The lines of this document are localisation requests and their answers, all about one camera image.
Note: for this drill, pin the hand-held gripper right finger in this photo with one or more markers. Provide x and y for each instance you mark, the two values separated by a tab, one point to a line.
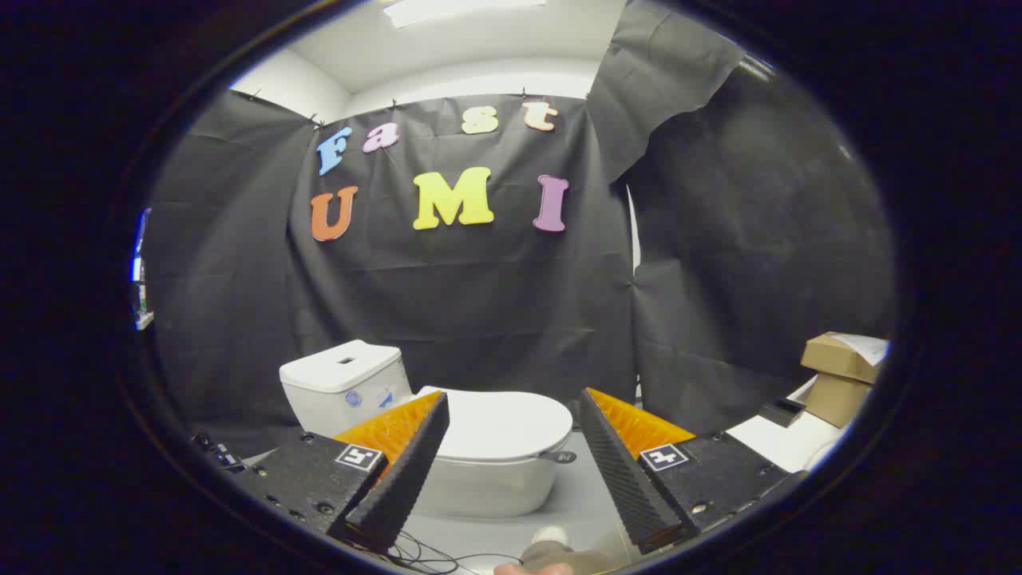
627	479

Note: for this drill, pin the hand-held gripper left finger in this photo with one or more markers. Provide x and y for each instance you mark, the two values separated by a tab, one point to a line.
403	479

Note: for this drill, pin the white toilet bowl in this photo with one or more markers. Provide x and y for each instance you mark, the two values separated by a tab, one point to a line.
495	489

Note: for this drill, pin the person's white shoe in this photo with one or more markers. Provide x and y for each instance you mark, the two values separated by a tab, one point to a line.
551	535

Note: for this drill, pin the person's trouser leg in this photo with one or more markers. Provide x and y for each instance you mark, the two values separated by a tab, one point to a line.
567	559

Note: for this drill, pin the white low table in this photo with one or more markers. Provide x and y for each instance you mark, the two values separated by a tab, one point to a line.
786	447

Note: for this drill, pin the small black box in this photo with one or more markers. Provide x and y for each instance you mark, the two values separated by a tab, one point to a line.
781	410

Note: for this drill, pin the black power strip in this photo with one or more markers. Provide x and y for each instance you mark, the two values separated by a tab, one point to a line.
219	454

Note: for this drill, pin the black backdrop cloth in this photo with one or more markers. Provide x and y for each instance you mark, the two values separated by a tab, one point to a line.
479	303

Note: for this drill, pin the plain cardboard box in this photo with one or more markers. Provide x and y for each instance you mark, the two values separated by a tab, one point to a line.
834	399

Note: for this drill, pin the cardboard box with paper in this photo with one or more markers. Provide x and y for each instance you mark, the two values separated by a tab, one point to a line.
838	359

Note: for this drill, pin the white cluttered shelf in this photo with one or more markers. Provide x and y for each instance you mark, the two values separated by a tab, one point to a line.
140	295

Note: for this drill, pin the ceiling light panel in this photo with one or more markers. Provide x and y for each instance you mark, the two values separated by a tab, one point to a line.
455	9

